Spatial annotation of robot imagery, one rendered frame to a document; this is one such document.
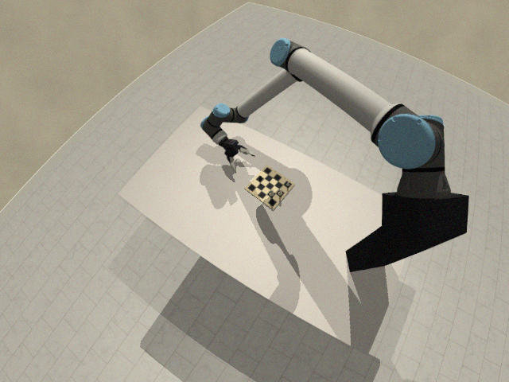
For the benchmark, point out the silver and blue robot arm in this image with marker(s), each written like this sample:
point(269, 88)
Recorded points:
point(405, 140)

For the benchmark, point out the black and cream chessboard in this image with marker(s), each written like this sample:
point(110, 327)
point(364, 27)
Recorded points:
point(271, 179)

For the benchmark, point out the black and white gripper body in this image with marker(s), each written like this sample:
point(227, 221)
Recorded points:
point(232, 151)

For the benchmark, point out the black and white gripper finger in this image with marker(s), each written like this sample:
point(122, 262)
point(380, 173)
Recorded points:
point(244, 150)
point(231, 160)

